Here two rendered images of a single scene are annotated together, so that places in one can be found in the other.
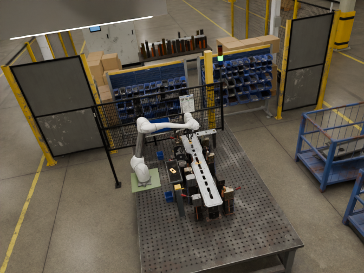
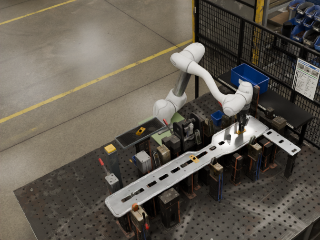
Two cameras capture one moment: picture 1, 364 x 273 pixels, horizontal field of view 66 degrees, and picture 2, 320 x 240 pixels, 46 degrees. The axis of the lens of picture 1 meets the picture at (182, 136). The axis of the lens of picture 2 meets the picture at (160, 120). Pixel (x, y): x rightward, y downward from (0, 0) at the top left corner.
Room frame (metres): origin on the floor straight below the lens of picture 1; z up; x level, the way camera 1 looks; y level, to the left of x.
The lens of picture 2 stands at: (1.66, -1.76, 3.04)
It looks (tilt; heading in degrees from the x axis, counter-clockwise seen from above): 41 degrees down; 65
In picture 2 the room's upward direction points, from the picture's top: 5 degrees counter-clockwise
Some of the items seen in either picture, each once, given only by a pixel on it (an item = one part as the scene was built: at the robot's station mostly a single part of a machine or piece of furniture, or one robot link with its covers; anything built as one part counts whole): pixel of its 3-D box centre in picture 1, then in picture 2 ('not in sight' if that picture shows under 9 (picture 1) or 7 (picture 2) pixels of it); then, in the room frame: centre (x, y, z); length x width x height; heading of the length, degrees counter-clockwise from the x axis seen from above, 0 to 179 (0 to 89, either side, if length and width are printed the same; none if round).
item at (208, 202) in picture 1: (199, 163); (192, 161); (2.64, -0.17, 1.00); 1.38 x 0.22 x 0.02; 7
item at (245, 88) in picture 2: (188, 118); (244, 93); (3.10, -0.11, 1.38); 0.13 x 0.11 x 0.16; 24
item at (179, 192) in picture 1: (180, 202); (115, 170); (2.13, 0.12, 0.92); 0.08 x 0.08 x 0.44; 7
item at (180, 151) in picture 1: (181, 164); (187, 143); (2.73, 0.06, 0.94); 0.18 x 0.13 x 0.49; 7
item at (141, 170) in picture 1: (142, 171); (162, 111); (2.78, 0.58, 0.88); 0.18 x 0.16 x 0.22; 24
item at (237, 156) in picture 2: (206, 156); (236, 169); (2.95, -0.30, 0.84); 0.11 x 0.08 x 0.29; 97
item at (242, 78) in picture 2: (159, 125); (249, 79); (3.51, 0.30, 1.10); 0.30 x 0.17 x 0.13; 96
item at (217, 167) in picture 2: (210, 164); (215, 181); (2.74, -0.33, 0.87); 0.12 x 0.09 x 0.35; 97
